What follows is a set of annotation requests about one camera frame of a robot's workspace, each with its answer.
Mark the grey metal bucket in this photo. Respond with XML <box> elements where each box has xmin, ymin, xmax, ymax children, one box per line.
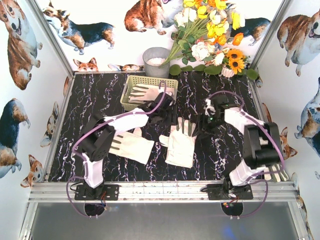
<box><xmin>142</xmin><ymin>47</ymin><xmax>170</xmax><ymax>79</ymax></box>

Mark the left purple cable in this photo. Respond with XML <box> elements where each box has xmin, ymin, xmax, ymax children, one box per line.
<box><xmin>65</xmin><ymin>80</ymin><xmax>169</xmax><ymax>219</ymax></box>

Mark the white glove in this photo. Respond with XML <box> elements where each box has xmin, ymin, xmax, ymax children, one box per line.
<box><xmin>263</xmin><ymin>163</ymin><xmax>289</xmax><ymax>183</ymax></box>
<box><xmin>159</xmin><ymin>117</ymin><xmax>197</xmax><ymax>169</ymax></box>
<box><xmin>128</xmin><ymin>83</ymin><xmax>165</xmax><ymax>103</ymax></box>
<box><xmin>109</xmin><ymin>127</ymin><xmax>155</xmax><ymax>165</ymax></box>

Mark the artificial flower bouquet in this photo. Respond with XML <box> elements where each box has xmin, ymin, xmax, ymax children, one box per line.
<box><xmin>162</xmin><ymin>0</ymin><xmax>246</xmax><ymax>65</ymax></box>

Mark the purple cable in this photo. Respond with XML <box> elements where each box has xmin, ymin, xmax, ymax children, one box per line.
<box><xmin>65</xmin><ymin>80</ymin><xmax>169</xmax><ymax>219</ymax></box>
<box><xmin>207</xmin><ymin>90</ymin><xmax>285</xmax><ymax>219</ymax></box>

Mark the aluminium front frame rail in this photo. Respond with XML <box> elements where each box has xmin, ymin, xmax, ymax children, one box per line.
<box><xmin>27</xmin><ymin>180</ymin><xmax>298</xmax><ymax>203</ymax></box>

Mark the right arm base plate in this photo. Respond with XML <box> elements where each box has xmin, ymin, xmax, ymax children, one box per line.
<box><xmin>206</xmin><ymin>184</ymin><xmax>254</xmax><ymax>200</ymax></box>

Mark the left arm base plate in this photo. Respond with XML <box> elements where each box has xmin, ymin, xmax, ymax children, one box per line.
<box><xmin>74</xmin><ymin>183</ymin><xmax>120</xmax><ymax>201</ymax></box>

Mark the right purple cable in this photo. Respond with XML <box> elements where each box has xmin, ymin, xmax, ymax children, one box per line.
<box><xmin>207</xmin><ymin>90</ymin><xmax>285</xmax><ymax>219</ymax></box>

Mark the small sunflower pot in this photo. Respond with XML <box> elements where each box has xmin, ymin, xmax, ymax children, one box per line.
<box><xmin>220</xmin><ymin>48</ymin><xmax>250</xmax><ymax>78</ymax></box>

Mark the pale green storage basket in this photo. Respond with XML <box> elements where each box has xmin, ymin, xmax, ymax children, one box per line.
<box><xmin>120</xmin><ymin>75</ymin><xmax>178</xmax><ymax>111</ymax></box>

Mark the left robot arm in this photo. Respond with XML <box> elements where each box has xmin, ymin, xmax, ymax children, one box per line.
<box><xmin>72</xmin><ymin>92</ymin><xmax>174</xmax><ymax>189</ymax></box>

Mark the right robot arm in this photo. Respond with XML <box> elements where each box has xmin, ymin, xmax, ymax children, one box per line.
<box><xmin>192</xmin><ymin>96</ymin><xmax>284</xmax><ymax>187</ymax></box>

